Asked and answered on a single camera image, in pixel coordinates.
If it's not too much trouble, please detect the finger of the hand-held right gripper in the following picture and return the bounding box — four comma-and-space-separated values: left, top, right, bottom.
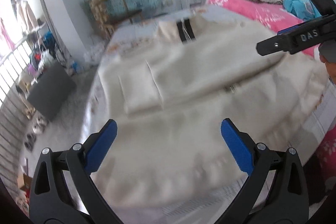
276, 14, 336, 35
256, 24, 336, 56

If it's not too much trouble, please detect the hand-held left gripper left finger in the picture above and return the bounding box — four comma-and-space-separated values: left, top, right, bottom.
29, 119, 118, 224

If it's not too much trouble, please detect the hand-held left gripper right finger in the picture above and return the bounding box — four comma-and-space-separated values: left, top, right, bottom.
220, 118, 310, 224

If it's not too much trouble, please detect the cream zip jacket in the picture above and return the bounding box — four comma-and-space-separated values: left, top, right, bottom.
91, 15, 330, 210

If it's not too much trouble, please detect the person's right hand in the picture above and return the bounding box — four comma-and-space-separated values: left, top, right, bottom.
325, 61, 336, 83

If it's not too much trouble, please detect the blue garment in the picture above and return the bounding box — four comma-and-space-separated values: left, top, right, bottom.
282, 0, 322, 21

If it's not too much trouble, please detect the pink floral blanket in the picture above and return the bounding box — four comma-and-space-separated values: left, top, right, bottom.
205, 0, 336, 188

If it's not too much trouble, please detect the grey cabinet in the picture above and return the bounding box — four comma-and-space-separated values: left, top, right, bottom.
26, 61, 78, 121

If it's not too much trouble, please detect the brown cardboard box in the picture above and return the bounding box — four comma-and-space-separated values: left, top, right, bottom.
17, 174, 32, 188

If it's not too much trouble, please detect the large white plastic bag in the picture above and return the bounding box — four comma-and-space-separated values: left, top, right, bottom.
84, 43, 107, 64

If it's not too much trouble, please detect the white water dispenser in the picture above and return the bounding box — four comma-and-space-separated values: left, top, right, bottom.
181, 0, 202, 9

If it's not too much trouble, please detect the metal railing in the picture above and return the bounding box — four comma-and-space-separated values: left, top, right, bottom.
0, 27, 50, 214

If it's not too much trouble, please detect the brown patterned cabinet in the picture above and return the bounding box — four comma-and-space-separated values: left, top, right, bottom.
89, 0, 108, 38

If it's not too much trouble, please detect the wooden chair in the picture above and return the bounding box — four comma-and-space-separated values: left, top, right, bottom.
89, 0, 143, 38

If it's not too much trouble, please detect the grey curtain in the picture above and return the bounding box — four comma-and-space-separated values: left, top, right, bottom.
33, 0, 70, 67

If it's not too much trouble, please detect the pink hanging garment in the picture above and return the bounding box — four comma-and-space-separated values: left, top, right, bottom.
0, 18, 15, 48

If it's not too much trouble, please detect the beige hanging coat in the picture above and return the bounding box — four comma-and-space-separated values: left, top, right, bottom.
17, 0, 36, 30

